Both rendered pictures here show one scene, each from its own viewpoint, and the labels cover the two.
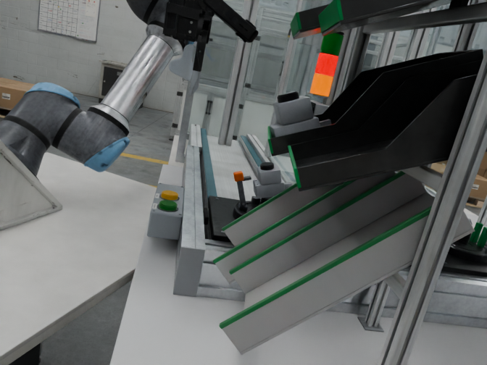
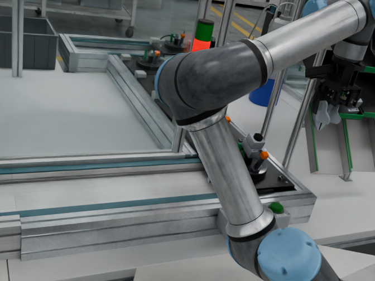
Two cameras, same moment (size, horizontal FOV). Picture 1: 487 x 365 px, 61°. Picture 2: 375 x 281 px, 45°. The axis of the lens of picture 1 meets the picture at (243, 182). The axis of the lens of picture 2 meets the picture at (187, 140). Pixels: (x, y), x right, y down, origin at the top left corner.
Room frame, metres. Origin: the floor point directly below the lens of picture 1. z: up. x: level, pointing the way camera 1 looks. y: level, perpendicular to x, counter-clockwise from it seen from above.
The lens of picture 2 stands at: (1.50, 1.14, 1.68)
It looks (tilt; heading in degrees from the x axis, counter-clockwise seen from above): 26 degrees down; 252
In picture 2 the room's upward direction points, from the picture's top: 11 degrees clockwise
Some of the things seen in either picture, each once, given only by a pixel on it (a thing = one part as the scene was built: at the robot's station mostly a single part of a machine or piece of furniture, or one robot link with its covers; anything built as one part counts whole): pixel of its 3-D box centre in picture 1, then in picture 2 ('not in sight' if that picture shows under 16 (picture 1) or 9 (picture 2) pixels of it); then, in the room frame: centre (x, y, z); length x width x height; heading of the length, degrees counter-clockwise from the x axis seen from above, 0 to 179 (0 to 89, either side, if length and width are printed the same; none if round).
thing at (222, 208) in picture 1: (261, 224); (244, 170); (0.89, -0.06, 0.96); 0.24 x 0.24 x 0.02; 10
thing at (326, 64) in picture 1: (326, 64); (201, 47); (1.10, -0.14, 1.34); 0.05 x 0.05 x 0.05
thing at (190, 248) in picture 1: (192, 193); (185, 217); (1.13, 0.14, 0.91); 0.89 x 0.06 x 0.11; 10
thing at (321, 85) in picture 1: (322, 85); not in sight; (1.10, -0.14, 1.29); 0.05 x 0.05 x 0.05
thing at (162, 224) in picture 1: (167, 208); (253, 219); (0.94, 0.17, 0.93); 0.21 x 0.07 x 0.06; 10
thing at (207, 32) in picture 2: (331, 44); (204, 30); (1.10, -0.14, 1.39); 0.05 x 0.05 x 0.05
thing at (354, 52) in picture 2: not in sight; (350, 50); (0.80, 0.15, 1.45); 0.08 x 0.08 x 0.05
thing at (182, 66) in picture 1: (184, 69); (331, 117); (0.79, 0.15, 1.26); 0.06 x 0.03 x 0.09; 100
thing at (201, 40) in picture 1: (200, 46); not in sight; (0.78, 0.13, 1.31); 0.05 x 0.02 x 0.09; 10
